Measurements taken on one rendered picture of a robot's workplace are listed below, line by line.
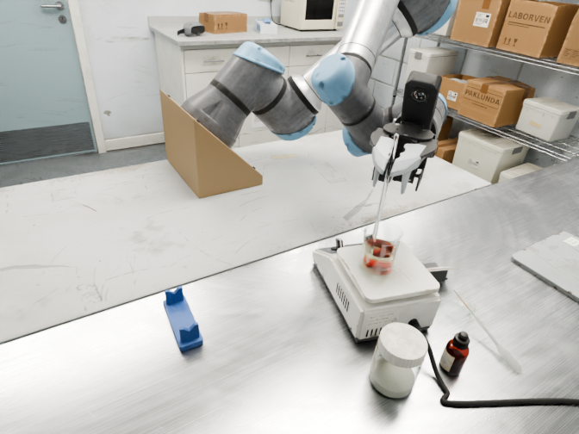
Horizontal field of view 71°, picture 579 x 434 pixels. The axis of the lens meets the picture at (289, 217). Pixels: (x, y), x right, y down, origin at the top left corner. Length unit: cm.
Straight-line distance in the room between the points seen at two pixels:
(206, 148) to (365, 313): 50
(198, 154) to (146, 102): 261
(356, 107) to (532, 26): 218
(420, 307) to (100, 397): 44
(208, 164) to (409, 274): 49
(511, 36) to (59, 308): 271
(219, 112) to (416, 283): 58
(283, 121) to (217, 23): 210
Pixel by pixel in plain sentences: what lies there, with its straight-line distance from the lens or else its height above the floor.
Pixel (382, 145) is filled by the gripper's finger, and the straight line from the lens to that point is 57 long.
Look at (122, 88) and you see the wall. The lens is 341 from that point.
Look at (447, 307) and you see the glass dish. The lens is 70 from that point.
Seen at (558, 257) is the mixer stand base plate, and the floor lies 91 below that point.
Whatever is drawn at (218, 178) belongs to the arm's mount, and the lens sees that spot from 92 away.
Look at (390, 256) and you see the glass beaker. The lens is 58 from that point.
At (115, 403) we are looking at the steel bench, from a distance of 58.
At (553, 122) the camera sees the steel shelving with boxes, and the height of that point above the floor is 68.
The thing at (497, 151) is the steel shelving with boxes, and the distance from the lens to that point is 291.
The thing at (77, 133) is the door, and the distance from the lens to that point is 344.
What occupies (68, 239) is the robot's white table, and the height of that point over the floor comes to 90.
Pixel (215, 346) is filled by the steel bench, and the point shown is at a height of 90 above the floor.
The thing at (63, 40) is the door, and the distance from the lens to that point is 328.
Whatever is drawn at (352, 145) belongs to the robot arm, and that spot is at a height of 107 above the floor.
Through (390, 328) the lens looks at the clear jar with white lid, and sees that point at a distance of 55.
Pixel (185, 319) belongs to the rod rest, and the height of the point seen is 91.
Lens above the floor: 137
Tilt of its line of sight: 33 degrees down
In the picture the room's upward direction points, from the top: 5 degrees clockwise
